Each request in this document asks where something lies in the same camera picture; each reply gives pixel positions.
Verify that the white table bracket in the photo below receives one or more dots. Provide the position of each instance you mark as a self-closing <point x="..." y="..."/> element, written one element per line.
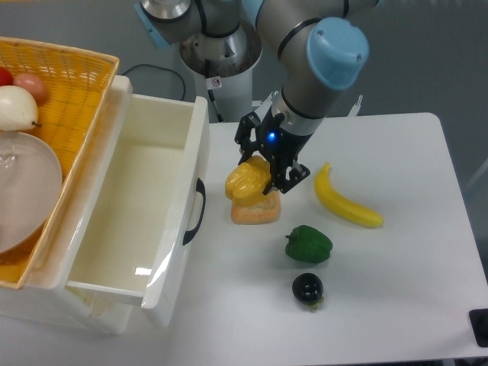
<point x="356" y="107"/>

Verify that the black device at table edge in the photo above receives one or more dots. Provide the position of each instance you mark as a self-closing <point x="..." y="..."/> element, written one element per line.
<point x="479" y="323"/>

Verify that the green bell pepper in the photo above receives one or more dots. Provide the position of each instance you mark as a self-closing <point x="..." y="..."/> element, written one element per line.
<point x="307" y="244"/>

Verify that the open upper white drawer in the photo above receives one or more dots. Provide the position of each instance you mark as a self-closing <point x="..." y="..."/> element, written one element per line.
<point x="151" y="202"/>

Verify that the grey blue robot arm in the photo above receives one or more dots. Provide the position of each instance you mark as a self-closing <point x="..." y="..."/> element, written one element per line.
<point x="321" y="50"/>

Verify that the red tomato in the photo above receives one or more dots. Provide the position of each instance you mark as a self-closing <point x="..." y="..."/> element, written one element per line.
<point x="6" y="78"/>

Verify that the white pear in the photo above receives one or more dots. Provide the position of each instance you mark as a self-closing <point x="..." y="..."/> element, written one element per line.
<point x="19" y="110"/>

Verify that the pink peach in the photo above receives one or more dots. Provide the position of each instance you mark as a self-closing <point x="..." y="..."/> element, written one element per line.
<point x="34" y="85"/>

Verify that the dark purple mangosteen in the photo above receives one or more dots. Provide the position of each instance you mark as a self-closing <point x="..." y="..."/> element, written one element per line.
<point x="307" y="288"/>

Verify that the orange bread pastry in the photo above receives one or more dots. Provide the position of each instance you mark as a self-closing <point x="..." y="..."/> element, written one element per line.
<point x="266" y="211"/>

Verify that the yellow banana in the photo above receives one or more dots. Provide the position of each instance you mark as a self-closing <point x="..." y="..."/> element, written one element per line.
<point x="340" y="205"/>

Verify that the yellow bell pepper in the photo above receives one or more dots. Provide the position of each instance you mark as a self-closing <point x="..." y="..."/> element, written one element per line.
<point x="244" y="186"/>

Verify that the yellow woven basket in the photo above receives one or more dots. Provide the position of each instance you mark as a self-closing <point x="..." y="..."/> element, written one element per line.
<point x="78" y="81"/>

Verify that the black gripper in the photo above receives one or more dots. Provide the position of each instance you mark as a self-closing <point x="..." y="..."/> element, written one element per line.
<point x="280" y="147"/>

